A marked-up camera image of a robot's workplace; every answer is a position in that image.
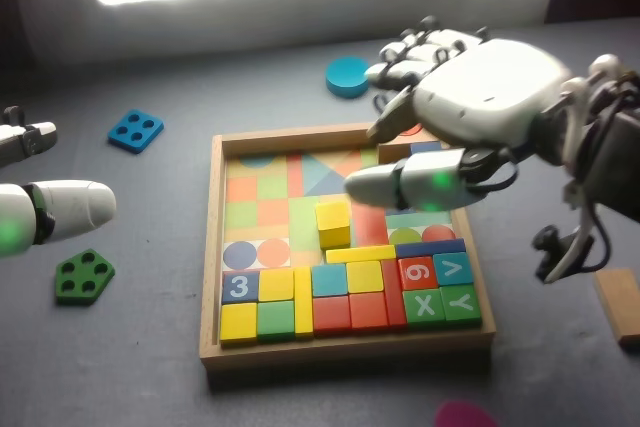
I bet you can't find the blue square four-hole block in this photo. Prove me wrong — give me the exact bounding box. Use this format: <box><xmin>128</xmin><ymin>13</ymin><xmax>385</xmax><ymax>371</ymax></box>
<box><xmin>107</xmin><ymin>109</ymin><xmax>165</xmax><ymax>155</ymax></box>

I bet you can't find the green pentagon five-hole block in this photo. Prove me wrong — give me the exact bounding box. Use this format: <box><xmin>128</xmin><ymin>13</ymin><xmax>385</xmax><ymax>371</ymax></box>
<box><xmin>54</xmin><ymin>248</ymin><xmax>116</xmax><ymax>306</ymax></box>

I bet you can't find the plain wooden rectangular block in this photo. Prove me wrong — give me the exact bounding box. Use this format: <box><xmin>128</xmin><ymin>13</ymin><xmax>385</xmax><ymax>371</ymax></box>
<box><xmin>593</xmin><ymin>269</ymin><xmax>640</xmax><ymax>347</ymax></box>

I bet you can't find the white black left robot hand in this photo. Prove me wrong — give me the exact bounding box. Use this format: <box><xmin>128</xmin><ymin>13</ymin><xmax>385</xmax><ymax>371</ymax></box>
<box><xmin>0</xmin><ymin>105</ymin><xmax>117</xmax><ymax>258</ymax></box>

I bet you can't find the grey table cloth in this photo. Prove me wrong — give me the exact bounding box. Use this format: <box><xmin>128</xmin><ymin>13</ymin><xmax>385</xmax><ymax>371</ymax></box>
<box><xmin>0</xmin><ymin>16</ymin><xmax>640</xmax><ymax>427</ymax></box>

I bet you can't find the pink round piece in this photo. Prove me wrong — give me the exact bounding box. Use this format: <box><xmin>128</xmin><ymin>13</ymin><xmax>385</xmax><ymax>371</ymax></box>
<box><xmin>433</xmin><ymin>400</ymin><xmax>501</xmax><ymax>427</ymax></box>

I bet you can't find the blue round disc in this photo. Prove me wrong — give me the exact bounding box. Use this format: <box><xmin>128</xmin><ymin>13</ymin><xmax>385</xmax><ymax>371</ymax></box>
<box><xmin>325</xmin><ymin>56</ymin><xmax>372</xmax><ymax>98</ymax></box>

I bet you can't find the white backdrop cloth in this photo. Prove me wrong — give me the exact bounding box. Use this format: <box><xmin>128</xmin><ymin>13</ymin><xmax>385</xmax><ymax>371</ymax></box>
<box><xmin>0</xmin><ymin>0</ymin><xmax>640</xmax><ymax>79</ymax></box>

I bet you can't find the yellow cube block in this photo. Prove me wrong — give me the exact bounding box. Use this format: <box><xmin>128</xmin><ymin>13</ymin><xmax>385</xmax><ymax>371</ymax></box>
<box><xmin>314</xmin><ymin>200</ymin><xmax>352</xmax><ymax>250</ymax></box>

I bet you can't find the wooden puzzle tray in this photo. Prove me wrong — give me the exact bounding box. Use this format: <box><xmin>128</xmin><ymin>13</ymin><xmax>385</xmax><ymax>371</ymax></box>
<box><xmin>198</xmin><ymin>121</ymin><xmax>497</xmax><ymax>373</ymax></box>

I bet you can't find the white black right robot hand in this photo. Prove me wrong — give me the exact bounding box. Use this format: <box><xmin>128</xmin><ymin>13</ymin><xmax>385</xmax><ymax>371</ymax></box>
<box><xmin>344</xmin><ymin>15</ymin><xmax>572</xmax><ymax>214</ymax></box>

